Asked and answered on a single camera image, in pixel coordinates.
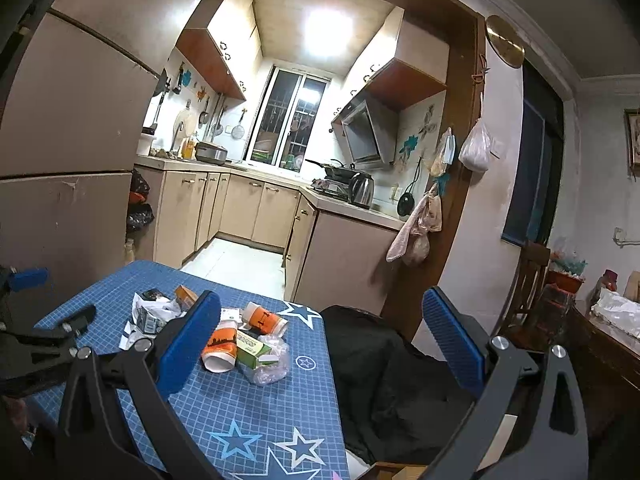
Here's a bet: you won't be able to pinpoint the gold wall clock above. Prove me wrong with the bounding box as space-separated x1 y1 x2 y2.
485 15 525 68

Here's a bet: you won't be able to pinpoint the beige kitchen base cabinets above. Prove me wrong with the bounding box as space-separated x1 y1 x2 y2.
134 155 407 306

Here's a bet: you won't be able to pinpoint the white plastic sheet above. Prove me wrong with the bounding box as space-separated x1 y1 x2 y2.
590 287 640 341

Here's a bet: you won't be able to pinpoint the steel kettle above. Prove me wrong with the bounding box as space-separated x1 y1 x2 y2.
347 171 376 207

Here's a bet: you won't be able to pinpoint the black wok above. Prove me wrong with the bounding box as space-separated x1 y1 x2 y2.
305 158 358 183

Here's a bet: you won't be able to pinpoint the framed picture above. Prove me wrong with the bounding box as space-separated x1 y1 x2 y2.
623 108 640 171

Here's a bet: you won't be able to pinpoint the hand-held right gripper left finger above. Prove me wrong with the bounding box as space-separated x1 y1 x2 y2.
55 290 223 480

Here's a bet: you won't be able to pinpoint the black plastic bag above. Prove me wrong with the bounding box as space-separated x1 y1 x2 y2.
129 170 151 204
126 203 155 233

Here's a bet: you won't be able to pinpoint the orange paper cup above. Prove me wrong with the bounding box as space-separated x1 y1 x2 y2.
201 321 240 373
241 301 289 338

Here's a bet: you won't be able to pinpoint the green cardboard box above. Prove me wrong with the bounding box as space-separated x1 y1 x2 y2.
235 331 279 368

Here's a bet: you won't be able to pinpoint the white wrappers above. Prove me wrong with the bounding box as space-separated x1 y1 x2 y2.
120 290 188 351

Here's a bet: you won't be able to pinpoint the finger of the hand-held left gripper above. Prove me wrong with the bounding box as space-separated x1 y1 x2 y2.
0 304 97 398
0 266 51 294

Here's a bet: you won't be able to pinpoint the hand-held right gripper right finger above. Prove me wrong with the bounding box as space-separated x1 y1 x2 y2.
422 286 591 480

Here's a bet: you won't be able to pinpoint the hanging pink cloth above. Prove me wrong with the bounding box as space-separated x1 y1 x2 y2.
386 182 445 267

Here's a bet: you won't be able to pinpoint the clear plastic wrapper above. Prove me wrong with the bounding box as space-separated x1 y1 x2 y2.
239 335 292 387

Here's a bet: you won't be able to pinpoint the beige refrigerator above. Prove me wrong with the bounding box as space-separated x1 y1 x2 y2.
0 7 161 281

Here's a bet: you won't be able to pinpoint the dark window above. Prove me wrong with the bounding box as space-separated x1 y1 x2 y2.
501 60 566 248

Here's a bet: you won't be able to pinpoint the dark wooden sideboard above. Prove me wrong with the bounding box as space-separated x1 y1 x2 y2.
570 305 640 441

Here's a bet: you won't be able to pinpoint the kitchen window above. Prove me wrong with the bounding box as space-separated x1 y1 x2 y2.
245 64 332 171

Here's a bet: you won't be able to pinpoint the small orange box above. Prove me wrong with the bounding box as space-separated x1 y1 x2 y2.
173 285 201 311

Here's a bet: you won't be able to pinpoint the gas stove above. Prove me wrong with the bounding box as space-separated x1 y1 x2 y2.
309 180 351 201

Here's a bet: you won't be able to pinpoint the wooden chair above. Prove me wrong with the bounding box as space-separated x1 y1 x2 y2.
500 240 551 346

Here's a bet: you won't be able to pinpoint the hanging white plastic bag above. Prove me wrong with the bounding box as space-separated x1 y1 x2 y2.
458 117 492 173

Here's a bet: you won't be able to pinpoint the pale cutting board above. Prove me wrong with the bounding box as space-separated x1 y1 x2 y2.
172 110 198 153

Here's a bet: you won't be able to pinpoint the steel range hood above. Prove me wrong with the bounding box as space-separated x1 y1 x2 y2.
331 99 401 170

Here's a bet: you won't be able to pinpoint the black jacket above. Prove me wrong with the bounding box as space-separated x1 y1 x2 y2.
320 305 476 466

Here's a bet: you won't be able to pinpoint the white pot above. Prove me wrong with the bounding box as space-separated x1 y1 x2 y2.
136 127 157 157

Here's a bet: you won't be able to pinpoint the hanging black frying pan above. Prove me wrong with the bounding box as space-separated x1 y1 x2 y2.
396 157 423 217

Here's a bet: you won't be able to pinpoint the red basket with plastic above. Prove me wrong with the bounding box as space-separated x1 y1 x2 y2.
545 240 588 293

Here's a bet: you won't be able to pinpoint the beige wall cabinet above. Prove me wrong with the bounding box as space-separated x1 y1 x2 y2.
332 7 451 121
175 0 263 101

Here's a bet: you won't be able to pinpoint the hanging bag of masks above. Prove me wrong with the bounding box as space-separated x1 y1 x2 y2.
429 127 457 178

